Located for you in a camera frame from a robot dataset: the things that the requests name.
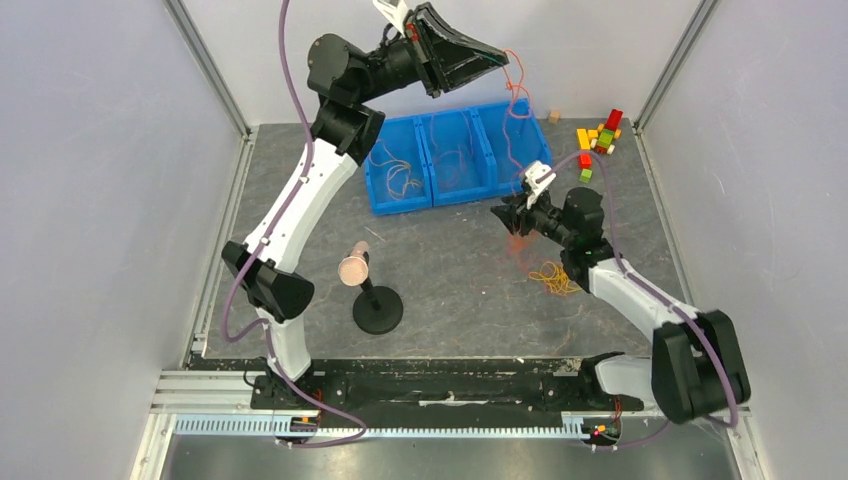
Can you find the tall red block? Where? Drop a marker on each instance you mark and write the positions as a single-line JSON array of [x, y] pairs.
[[613, 120]]

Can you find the middle blue plastic bin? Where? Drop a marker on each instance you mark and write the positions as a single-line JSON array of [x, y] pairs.
[[460, 171]]

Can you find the light blue cable comb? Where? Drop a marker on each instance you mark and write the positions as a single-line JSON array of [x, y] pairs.
[[286, 426]]

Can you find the yellow block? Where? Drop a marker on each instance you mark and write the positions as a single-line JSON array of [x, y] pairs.
[[583, 139]]

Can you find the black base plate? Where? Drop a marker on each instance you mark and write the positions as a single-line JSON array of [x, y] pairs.
[[547, 383]]

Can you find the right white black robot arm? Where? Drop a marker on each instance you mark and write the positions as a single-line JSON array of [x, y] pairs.
[[696, 368]]

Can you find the green block in pile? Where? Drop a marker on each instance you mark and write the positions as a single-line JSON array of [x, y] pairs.
[[604, 140]]

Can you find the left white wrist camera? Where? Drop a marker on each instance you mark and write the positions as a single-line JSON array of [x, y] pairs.
[[394, 11]]

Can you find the right blue plastic bin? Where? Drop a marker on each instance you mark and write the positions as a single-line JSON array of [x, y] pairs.
[[514, 140]]

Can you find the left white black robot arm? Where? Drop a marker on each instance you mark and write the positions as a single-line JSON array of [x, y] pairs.
[[425, 50]]

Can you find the pink microphone on black stand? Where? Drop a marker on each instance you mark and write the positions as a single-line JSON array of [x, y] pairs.
[[377, 310]]

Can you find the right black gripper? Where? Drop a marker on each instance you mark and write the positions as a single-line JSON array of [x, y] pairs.
[[526, 216]]

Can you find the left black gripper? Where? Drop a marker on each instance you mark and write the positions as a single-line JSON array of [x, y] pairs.
[[437, 50]]

